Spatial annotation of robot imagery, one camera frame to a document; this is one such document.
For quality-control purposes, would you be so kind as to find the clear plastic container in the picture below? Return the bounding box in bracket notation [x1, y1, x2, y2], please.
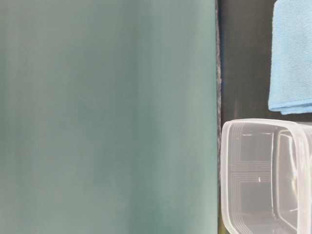
[220, 119, 312, 234]

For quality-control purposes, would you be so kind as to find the blue folded towel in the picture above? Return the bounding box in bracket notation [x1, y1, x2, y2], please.
[268, 0, 312, 115]

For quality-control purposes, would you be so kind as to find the green backdrop curtain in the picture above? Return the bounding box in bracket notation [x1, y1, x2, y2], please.
[0, 0, 218, 234]

